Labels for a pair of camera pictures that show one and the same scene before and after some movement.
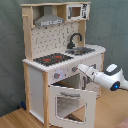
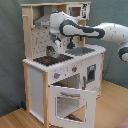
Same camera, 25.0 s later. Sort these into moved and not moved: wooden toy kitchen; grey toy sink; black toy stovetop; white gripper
Moved: white gripper
Not moved: wooden toy kitchen; black toy stovetop; grey toy sink
